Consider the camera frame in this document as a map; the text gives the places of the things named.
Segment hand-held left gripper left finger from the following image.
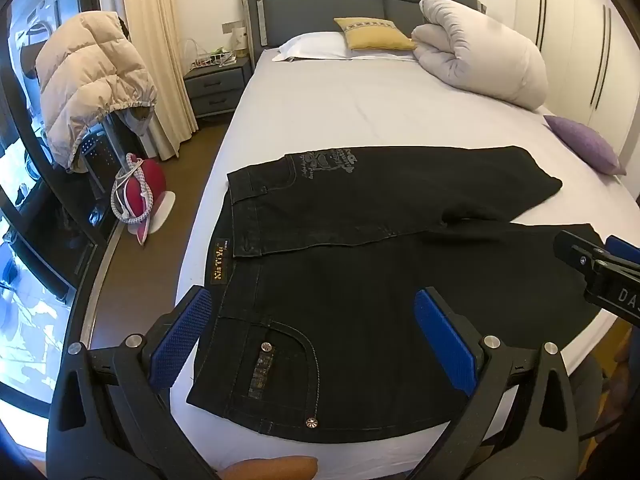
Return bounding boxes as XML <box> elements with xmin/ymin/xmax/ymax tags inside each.
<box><xmin>46</xmin><ymin>285</ymin><xmax>221</xmax><ymax>480</ymax></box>

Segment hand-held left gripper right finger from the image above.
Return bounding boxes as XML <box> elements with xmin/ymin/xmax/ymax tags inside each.
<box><xmin>410</xmin><ymin>287</ymin><xmax>581</xmax><ymax>480</ymax></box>

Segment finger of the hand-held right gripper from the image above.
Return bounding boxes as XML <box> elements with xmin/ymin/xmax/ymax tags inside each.
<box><xmin>553</xmin><ymin>230</ymin><xmax>608</xmax><ymax>281</ymax></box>
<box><xmin>606</xmin><ymin>235</ymin><xmax>640</xmax><ymax>273</ymax></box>

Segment black denim pants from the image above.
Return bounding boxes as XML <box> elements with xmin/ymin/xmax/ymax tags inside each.
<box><xmin>186</xmin><ymin>146</ymin><xmax>608</xmax><ymax>445</ymax></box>

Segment person's left hand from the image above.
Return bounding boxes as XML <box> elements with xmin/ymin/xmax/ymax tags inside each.
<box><xmin>220</xmin><ymin>455</ymin><xmax>319</xmax><ymax>480</ymax></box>

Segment purple cushion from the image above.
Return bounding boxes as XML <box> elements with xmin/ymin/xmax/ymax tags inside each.
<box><xmin>542</xmin><ymin>115</ymin><xmax>627</xmax><ymax>176</ymax></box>

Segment person's grey trousers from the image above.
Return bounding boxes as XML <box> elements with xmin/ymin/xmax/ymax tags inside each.
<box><xmin>567</xmin><ymin>355</ymin><xmax>607</xmax><ymax>480</ymax></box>

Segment red iron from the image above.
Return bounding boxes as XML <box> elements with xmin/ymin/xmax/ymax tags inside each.
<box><xmin>120</xmin><ymin>157</ymin><xmax>178</xmax><ymax>247</ymax></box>

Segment black chair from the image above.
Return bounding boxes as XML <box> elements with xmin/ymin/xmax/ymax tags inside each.
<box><xmin>65</xmin><ymin>105</ymin><xmax>156</xmax><ymax>241</ymax></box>

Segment white wardrobe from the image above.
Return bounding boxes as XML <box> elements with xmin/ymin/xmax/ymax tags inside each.
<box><xmin>514</xmin><ymin>0</ymin><xmax>640</xmax><ymax>161</ymax></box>

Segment white rolled duvet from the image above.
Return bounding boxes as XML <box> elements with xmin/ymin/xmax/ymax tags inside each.
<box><xmin>411</xmin><ymin>0</ymin><xmax>550</xmax><ymax>111</ymax></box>

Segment bed with grey headboard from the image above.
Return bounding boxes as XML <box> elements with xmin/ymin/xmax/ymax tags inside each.
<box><xmin>169</xmin><ymin>0</ymin><xmax>623</xmax><ymax>480</ymax></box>

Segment grey nightstand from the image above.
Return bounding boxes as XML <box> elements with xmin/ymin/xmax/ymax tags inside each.
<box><xmin>182</xmin><ymin>55</ymin><xmax>252</xmax><ymax>119</ymax></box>

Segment beige puffer jacket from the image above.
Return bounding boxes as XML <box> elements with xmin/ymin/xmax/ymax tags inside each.
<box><xmin>35</xmin><ymin>10</ymin><xmax>159</xmax><ymax>173</ymax></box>

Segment yellow cushion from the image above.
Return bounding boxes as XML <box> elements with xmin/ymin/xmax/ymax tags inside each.
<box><xmin>333</xmin><ymin>17</ymin><xmax>418</xmax><ymax>52</ymax></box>

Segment cream curtain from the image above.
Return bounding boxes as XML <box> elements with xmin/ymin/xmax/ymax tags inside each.
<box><xmin>121</xmin><ymin>0</ymin><xmax>199</xmax><ymax>161</ymax></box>

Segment white pillow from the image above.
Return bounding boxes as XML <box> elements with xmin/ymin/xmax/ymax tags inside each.
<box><xmin>272</xmin><ymin>31</ymin><xmax>353</xmax><ymax>63</ymax></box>

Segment white cord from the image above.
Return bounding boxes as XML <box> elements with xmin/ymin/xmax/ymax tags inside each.
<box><xmin>111</xmin><ymin>152</ymin><xmax>152</xmax><ymax>224</ymax></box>

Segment white wire basket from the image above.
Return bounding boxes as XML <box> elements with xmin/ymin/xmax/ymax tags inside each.
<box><xmin>182</xmin><ymin>39</ymin><xmax>237</xmax><ymax>69</ymax></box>

